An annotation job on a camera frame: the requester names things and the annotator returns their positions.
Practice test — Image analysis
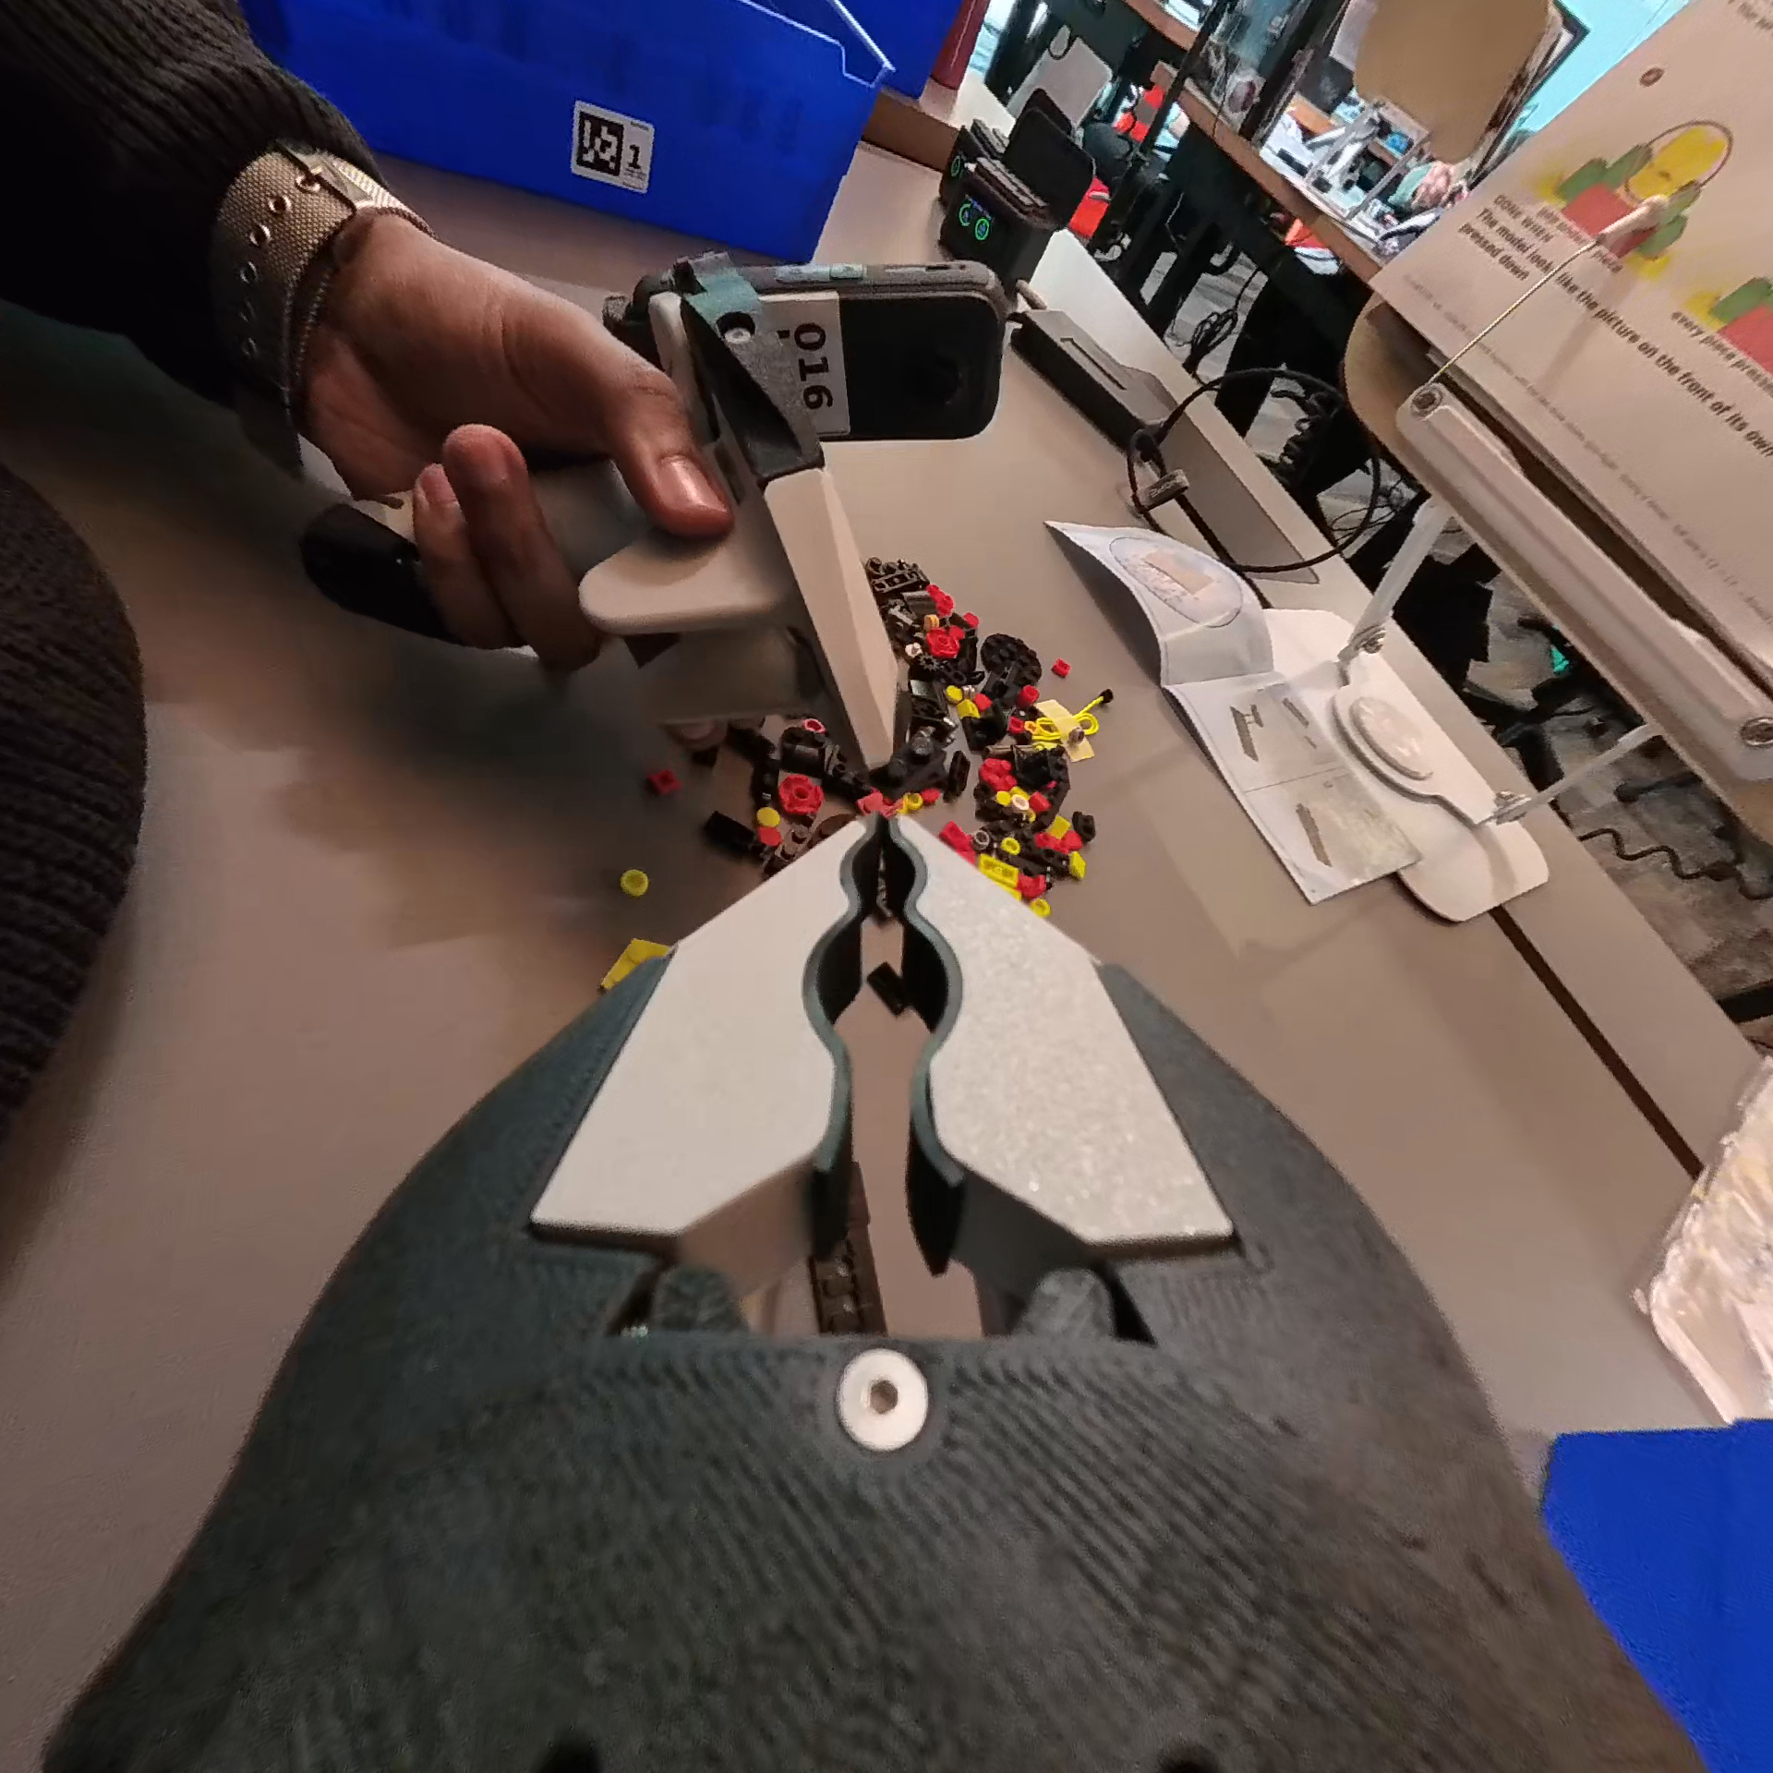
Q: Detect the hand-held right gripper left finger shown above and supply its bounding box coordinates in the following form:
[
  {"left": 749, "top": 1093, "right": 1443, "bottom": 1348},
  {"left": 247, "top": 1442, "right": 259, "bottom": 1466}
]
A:
[{"left": 531, "top": 818, "right": 889, "bottom": 1334}]

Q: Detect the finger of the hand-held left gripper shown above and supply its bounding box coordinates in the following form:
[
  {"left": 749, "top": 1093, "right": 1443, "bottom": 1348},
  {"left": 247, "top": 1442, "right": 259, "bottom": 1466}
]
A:
[{"left": 761, "top": 465, "right": 905, "bottom": 776}]

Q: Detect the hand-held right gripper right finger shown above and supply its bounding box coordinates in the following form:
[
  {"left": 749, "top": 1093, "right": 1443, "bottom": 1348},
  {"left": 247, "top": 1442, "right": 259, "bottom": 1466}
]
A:
[{"left": 887, "top": 818, "right": 1234, "bottom": 1334}]

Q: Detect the pile of lego pieces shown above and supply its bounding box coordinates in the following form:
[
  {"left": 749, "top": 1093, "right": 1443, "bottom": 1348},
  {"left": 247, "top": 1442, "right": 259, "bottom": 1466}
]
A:
[{"left": 698, "top": 554, "right": 1116, "bottom": 924}]

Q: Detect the dark brown lego plate assembly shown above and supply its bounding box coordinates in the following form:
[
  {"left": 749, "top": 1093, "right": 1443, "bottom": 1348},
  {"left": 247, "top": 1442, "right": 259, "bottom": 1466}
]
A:
[{"left": 810, "top": 1157, "right": 889, "bottom": 1341}]

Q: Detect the person's left forearm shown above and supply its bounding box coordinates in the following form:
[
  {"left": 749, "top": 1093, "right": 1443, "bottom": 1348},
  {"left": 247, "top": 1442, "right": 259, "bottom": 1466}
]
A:
[{"left": 0, "top": 0, "right": 365, "bottom": 419}]

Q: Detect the person's left hand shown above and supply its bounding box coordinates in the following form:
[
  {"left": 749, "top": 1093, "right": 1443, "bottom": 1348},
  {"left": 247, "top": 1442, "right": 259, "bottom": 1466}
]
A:
[{"left": 298, "top": 214, "right": 740, "bottom": 676}]

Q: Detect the black power adapter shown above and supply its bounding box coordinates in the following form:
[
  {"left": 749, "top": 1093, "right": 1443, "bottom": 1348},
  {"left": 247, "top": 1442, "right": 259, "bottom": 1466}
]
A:
[{"left": 1017, "top": 311, "right": 1162, "bottom": 426}]

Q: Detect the black charging case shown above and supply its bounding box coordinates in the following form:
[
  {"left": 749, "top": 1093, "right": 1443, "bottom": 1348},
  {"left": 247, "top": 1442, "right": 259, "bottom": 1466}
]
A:
[{"left": 940, "top": 109, "right": 1099, "bottom": 283}]

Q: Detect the background desk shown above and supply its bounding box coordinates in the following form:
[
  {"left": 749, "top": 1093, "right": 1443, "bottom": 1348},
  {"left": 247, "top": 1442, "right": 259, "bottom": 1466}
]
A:
[{"left": 1151, "top": 0, "right": 1401, "bottom": 285}]

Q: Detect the white instruction booklet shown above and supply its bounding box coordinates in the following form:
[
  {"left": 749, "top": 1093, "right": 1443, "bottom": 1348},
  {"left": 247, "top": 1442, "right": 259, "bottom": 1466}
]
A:
[{"left": 1046, "top": 519, "right": 1424, "bottom": 905}]

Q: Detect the white document stand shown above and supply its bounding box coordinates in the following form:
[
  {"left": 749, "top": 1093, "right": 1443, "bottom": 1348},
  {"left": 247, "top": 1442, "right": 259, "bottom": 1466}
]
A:
[{"left": 1266, "top": 493, "right": 1664, "bottom": 924}]

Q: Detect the blue bin with marker label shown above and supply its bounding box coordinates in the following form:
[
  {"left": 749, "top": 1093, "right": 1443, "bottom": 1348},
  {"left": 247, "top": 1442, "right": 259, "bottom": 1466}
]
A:
[{"left": 239, "top": 0, "right": 898, "bottom": 267}]

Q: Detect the clear plastic bag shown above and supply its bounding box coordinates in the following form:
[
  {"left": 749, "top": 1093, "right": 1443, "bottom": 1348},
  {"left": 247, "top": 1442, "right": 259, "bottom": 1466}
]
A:
[{"left": 1634, "top": 1061, "right": 1773, "bottom": 1427}]

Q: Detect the instruction sign board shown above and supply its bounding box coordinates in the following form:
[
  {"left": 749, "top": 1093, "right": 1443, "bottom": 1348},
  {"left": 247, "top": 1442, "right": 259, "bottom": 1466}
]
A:
[{"left": 1364, "top": 0, "right": 1773, "bottom": 766}]

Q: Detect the yellow string with paper tag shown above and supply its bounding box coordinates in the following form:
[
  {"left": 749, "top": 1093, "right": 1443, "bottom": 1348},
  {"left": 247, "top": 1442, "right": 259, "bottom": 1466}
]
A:
[{"left": 1021, "top": 683, "right": 1119, "bottom": 766}]

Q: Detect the black cable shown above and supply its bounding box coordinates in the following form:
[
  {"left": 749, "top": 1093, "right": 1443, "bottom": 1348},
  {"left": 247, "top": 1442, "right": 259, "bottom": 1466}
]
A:
[{"left": 1125, "top": 364, "right": 1386, "bottom": 573}]

